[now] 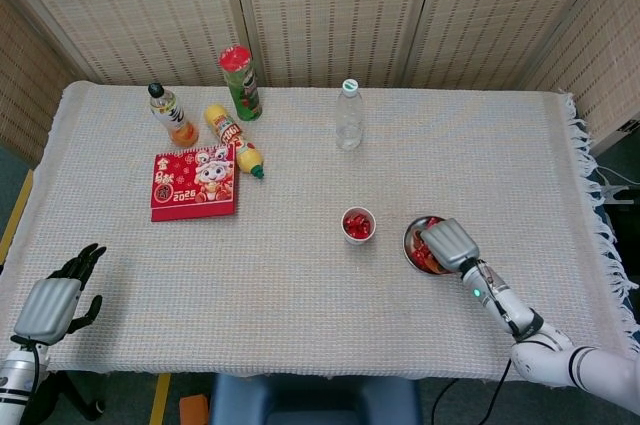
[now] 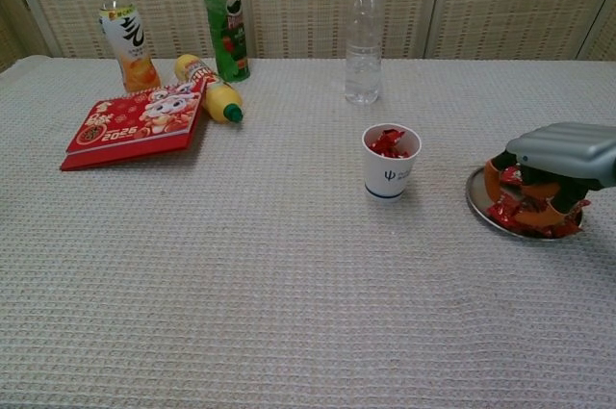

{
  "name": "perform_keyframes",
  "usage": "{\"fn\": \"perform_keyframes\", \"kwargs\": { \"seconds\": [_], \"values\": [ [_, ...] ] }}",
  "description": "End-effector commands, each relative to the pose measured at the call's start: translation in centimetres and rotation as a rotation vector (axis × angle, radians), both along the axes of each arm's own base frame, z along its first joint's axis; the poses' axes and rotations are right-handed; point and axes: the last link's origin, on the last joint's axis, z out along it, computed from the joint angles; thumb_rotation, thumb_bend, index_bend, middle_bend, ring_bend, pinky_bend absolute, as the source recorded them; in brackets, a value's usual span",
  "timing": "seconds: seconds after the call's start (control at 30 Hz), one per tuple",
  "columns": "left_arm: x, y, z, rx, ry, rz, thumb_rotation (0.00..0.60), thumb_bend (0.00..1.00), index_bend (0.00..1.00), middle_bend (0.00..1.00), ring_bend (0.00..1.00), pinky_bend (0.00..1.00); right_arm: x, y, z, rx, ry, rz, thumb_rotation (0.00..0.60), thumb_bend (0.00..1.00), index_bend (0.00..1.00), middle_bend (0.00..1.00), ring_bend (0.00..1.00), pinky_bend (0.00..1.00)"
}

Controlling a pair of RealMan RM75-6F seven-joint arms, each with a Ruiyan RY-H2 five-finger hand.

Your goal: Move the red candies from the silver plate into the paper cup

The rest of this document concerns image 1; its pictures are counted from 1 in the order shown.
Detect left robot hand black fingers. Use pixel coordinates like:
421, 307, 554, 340
12, 243, 108, 345

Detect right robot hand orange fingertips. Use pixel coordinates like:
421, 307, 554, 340
418, 217, 481, 274

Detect round metal plate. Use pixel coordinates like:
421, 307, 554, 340
402, 215, 459, 276

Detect white paper cup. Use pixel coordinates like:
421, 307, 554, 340
341, 206, 377, 246

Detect black stand leg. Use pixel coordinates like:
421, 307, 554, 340
47, 370, 106, 421

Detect clear plastic water bottle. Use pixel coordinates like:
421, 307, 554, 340
334, 78, 364, 151

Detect orange block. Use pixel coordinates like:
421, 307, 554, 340
179, 393, 210, 425

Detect red 2026 desk calendar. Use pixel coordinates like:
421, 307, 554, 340
150, 143, 241, 223

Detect white woven tablecloth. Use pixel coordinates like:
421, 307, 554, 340
0, 79, 640, 391

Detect blue chair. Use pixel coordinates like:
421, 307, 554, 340
208, 373, 422, 425

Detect tea bottle black cap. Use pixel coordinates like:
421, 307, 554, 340
146, 82, 200, 148

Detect yellow bottle green cap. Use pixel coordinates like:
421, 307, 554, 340
203, 103, 267, 180

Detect green Pringles can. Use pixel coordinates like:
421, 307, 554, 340
218, 44, 264, 122

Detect woven folding screen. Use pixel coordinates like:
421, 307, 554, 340
0, 0, 640, 166

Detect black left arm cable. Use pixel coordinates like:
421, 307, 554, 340
9, 339, 44, 425

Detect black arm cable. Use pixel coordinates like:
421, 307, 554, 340
9, 339, 44, 425
432, 264, 524, 425

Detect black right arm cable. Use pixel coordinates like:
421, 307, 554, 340
432, 264, 524, 425

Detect white cable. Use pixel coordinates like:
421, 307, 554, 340
594, 164, 635, 206

